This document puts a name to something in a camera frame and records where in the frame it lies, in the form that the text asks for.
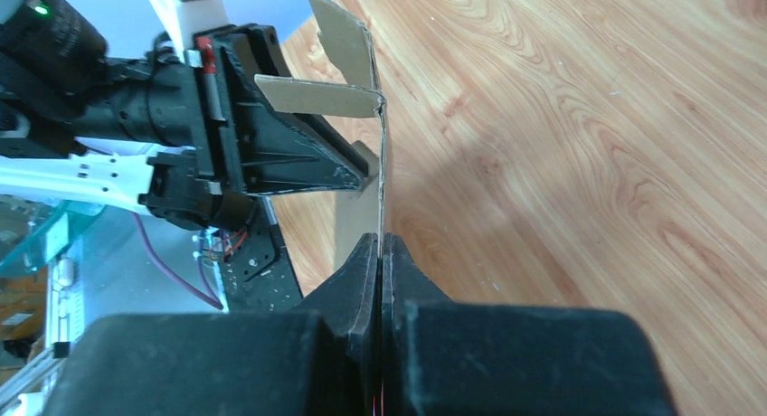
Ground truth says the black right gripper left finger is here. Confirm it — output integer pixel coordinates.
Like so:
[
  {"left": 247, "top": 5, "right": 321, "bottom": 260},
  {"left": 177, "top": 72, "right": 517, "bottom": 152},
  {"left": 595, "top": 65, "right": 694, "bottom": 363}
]
[{"left": 43, "top": 233, "right": 380, "bottom": 415}]

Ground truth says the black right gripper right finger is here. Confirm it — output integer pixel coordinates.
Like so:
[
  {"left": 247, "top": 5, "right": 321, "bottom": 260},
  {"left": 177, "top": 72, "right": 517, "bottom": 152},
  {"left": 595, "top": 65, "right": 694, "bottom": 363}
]
[{"left": 381, "top": 234, "right": 677, "bottom": 415}]

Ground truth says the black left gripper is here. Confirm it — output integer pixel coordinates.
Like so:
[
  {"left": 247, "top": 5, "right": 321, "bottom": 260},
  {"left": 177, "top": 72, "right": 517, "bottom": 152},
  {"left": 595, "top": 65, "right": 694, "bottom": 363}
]
[{"left": 141, "top": 24, "right": 369, "bottom": 222}]

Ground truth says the brown cardboard box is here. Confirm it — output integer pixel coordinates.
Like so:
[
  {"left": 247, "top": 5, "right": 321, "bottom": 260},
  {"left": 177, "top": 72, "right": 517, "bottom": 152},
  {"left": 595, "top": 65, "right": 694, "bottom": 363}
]
[{"left": 255, "top": 0, "right": 388, "bottom": 284}]

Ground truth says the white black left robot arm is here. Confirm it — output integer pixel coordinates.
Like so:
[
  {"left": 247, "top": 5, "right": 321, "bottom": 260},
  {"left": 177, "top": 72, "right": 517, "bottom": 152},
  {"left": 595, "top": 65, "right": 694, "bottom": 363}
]
[{"left": 1, "top": 0, "right": 371, "bottom": 231}]

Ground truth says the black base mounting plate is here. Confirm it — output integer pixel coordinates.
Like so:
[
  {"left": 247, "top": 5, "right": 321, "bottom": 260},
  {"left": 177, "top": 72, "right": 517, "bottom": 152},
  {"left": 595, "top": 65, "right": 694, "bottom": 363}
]
[{"left": 194, "top": 197, "right": 303, "bottom": 313}]

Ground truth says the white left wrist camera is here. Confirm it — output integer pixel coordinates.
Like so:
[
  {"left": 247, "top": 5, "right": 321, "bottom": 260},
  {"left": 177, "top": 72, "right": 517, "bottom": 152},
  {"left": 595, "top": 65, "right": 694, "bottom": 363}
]
[{"left": 148, "top": 0, "right": 230, "bottom": 61}]

